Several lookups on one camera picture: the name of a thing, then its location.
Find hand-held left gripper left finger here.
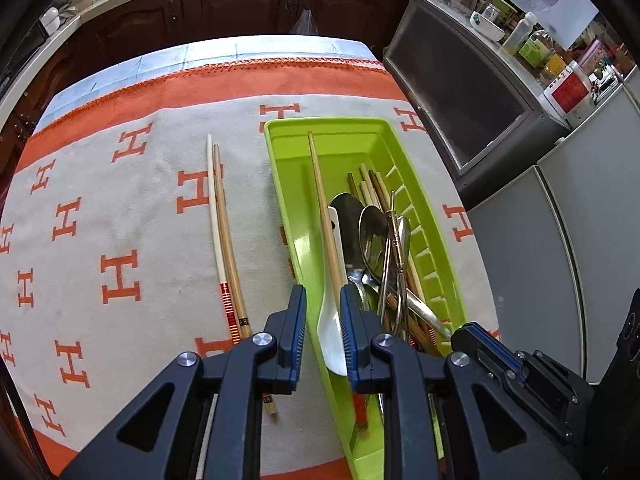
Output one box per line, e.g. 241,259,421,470
60,284,308,480

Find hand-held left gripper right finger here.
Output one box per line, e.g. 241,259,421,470
340,284,576,480

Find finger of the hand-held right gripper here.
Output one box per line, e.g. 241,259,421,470
450,322,597,442

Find bamboo chopstick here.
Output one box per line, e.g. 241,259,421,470
213,144,279,416
306,131,347,288

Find green plastic utensil tray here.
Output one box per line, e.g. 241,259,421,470
262,116,473,480

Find white ceramic spoon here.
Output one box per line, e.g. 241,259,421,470
318,207,351,377

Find red patterned chopstick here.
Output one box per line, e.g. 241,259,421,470
350,392,371,448

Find large metal spoon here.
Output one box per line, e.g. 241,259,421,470
328,192,363,271

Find white red-striped chopstick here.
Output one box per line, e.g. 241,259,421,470
206,134,243,356

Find grey refrigerator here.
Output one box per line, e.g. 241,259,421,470
460,80,640,386

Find orange and beige blanket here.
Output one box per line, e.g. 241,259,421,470
0,57,501,480

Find red-label box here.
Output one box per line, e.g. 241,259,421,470
542,60,592,117

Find dark glass-door cabinet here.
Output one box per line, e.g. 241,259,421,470
382,0,571,191

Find yellow jar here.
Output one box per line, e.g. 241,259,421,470
542,52,571,81

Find pale printed table cover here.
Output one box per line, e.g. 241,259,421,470
37,35,383,126

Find green-label jar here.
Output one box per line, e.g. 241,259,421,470
517,30,551,68

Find white plastic bag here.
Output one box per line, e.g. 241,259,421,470
290,7,318,37

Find clear plastic bottle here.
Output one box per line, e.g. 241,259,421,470
502,11,538,56

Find white bowl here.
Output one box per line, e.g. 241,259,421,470
470,11,506,43

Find brown wooden cabinets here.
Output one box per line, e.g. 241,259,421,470
0,0,416,201

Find black appliance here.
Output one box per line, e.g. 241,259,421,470
0,20,51,92

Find stacked white bowls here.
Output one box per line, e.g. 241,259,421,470
40,7,64,34

